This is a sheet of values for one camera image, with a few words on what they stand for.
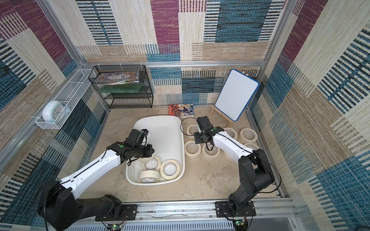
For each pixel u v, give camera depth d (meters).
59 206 0.39
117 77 0.85
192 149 0.97
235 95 0.89
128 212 0.73
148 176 0.76
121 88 0.94
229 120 1.02
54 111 0.63
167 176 0.81
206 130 0.69
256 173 0.44
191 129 1.05
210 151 0.93
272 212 0.73
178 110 1.15
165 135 1.11
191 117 0.77
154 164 0.89
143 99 1.20
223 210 0.73
